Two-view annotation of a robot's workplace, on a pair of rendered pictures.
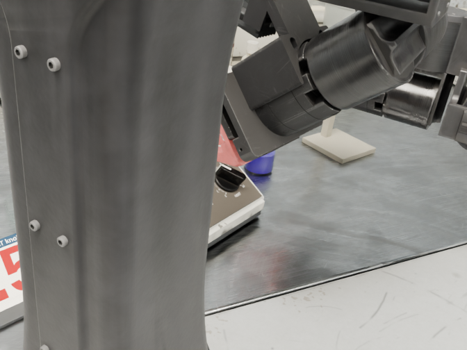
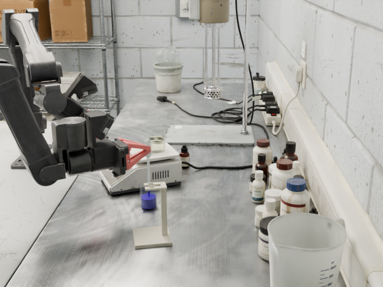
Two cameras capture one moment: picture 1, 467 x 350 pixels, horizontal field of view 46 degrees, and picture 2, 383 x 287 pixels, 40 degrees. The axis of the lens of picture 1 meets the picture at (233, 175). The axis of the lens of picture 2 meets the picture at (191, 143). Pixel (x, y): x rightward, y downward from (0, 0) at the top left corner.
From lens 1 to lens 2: 171 cm
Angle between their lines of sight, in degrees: 108
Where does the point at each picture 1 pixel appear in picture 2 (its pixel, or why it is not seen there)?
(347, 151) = (139, 233)
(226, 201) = (110, 175)
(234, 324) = (68, 179)
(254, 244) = (96, 190)
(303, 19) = (68, 93)
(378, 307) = (41, 200)
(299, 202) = (111, 207)
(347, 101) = not seen: hidden behind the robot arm
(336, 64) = not seen: hidden behind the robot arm
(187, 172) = not seen: hidden behind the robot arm
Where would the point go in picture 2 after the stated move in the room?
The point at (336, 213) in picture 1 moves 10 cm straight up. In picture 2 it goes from (94, 212) to (91, 174)
